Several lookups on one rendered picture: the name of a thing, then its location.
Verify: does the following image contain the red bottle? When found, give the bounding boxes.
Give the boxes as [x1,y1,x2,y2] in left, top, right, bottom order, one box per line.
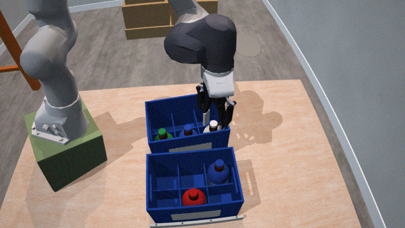
[182,188,206,206]

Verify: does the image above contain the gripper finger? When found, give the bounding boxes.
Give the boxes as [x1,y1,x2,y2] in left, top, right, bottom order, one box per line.
[214,97,236,130]
[196,83,212,126]

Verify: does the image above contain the white bottle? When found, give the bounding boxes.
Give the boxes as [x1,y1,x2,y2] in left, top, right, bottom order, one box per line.
[203,120,218,133]

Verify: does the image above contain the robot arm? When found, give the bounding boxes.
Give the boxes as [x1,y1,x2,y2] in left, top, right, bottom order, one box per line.
[20,0,237,146]

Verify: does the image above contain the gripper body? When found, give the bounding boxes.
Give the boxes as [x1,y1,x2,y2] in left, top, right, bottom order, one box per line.
[203,82,227,104]

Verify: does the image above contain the blue bottle crate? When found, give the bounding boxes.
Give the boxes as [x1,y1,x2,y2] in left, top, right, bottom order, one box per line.
[146,94,230,154]
[146,147,244,223]

